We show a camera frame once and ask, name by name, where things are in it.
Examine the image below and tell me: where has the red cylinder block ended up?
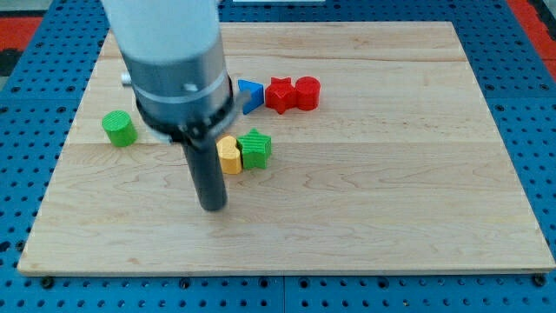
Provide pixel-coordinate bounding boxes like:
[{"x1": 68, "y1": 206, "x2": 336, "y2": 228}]
[{"x1": 295, "y1": 77, "x2": 321, "y2": 110}]

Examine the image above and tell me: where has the red star block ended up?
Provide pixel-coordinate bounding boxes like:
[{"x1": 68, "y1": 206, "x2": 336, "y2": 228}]
[{"x1": 265, "y1": 77, "x2": 297, "y2": 115}]

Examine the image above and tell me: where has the green cylinder block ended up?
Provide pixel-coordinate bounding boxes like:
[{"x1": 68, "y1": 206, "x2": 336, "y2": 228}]
[{"x1": 102, "y1": 110, "x2": 138, "y2": 147}]

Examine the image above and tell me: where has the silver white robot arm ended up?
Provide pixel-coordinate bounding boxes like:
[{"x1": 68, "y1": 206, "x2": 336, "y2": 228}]
[{"x1": 102, "y1": 0, "x2": 245, "y2": 147}]

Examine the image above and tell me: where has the green star block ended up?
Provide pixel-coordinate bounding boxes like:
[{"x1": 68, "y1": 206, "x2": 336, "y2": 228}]
[{"x1": 237, "y1": 128, "x2": 272, "y2": 170}]

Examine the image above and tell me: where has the black cylindrical pointer tool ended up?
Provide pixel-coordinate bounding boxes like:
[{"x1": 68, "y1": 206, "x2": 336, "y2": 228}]
[{"x1": 182, "y1": 142, "x2": 228, "y2": 211}]

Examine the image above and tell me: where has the blue triangle block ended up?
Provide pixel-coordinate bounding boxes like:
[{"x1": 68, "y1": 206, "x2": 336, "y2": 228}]
[{"x1": 238, "y1": 79, "x2": 264, "y2": 115}]

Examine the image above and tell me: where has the yellow heart block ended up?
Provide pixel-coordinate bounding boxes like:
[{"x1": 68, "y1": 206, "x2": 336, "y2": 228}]
[{"x1": 216, "y1": 135, "x2": 242, "y2": 175}]

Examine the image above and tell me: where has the light wooden board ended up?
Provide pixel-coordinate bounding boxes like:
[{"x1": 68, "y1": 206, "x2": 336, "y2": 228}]
[{"x1": 18, "y1": 22, "x2": 555, "y2": 276}]

